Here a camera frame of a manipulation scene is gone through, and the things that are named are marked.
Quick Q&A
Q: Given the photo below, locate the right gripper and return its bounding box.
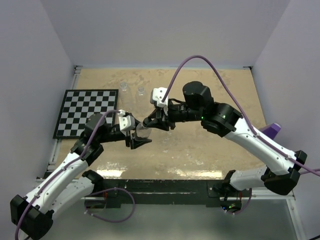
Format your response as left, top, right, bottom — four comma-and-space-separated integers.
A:
147, 99, 203, 131

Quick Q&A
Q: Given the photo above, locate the small clear plastic bottle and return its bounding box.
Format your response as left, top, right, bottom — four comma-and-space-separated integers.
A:
134, 124, 152, 139

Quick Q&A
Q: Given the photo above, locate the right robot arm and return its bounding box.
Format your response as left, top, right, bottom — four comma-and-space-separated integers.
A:
143, 81, 307, 197

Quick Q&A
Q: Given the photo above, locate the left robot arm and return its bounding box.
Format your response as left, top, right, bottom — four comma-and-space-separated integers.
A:
10, 110, 151, 240

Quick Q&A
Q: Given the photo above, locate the clear bottle back right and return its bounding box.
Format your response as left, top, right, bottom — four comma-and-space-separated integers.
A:
135, 86, 150, 115

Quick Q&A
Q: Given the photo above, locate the clear bottle back left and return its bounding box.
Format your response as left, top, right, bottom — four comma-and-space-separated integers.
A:
119, 82, 134, 112

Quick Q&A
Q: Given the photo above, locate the black white checkerboard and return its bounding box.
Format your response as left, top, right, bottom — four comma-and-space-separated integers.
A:
62, 89, 119, 139

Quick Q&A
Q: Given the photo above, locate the purple object table edge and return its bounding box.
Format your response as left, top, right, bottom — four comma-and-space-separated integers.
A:
259, 122, 282, 140

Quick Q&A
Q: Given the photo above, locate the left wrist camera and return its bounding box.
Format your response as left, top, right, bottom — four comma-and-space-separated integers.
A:
117, 109, 136, 133

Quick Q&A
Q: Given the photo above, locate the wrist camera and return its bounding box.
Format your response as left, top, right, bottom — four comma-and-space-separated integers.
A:
150, 87, 169, 115
117, 109, 136, 133

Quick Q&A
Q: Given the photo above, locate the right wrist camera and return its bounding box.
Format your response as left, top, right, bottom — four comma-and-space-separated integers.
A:
150, 87, 169, 115

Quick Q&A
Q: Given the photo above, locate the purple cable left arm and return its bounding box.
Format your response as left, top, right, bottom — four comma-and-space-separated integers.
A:
14, 109, 123, 240

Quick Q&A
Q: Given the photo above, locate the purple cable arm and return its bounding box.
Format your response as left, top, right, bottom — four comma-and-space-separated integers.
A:
162, 54, 320, 175
14, 109, 123, 240

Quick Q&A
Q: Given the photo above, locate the purple cable loop front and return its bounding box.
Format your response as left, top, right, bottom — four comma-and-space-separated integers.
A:
84, 187, 136, 223

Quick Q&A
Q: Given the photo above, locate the aluminium rail left edge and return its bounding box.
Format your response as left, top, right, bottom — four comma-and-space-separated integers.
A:
43, 65, 83, 178

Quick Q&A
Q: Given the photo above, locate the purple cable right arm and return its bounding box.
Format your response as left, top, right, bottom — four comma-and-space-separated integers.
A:
162, 54, 320, 175

